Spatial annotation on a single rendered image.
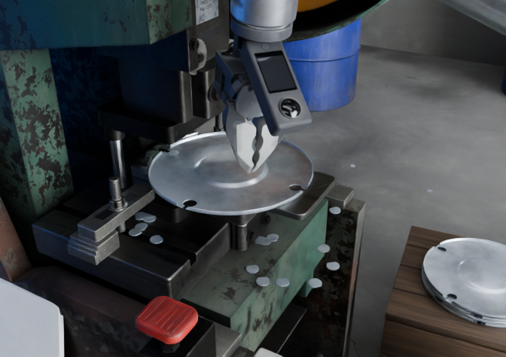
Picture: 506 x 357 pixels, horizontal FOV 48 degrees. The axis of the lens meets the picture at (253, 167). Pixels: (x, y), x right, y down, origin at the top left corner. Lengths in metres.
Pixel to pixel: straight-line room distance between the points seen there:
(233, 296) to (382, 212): 1.48
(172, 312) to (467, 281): 0.88
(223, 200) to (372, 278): 1.16
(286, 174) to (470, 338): 0.61
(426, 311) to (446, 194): 1.20
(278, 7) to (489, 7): 0.24
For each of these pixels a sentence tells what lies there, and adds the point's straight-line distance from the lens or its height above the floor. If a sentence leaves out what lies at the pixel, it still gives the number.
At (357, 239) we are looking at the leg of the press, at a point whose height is 0.54.
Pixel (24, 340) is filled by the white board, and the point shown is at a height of 0.49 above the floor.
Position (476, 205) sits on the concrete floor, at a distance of 2.51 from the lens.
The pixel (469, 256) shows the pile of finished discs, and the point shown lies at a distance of 1.55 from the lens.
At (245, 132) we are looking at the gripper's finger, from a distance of 0.70.
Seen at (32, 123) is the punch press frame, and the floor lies 0.87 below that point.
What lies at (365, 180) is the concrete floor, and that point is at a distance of 2.56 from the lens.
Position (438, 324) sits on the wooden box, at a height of 0.35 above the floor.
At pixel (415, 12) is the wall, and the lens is 4.27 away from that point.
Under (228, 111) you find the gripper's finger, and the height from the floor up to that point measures 1.00.
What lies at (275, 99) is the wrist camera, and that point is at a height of 1.04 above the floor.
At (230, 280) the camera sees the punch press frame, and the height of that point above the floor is 0.65.
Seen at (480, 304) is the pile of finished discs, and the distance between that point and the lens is 1.41.
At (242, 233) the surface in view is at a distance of 1.00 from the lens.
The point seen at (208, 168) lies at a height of 0.79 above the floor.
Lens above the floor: 1.27
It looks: 29 degrees down
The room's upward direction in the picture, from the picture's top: straight up
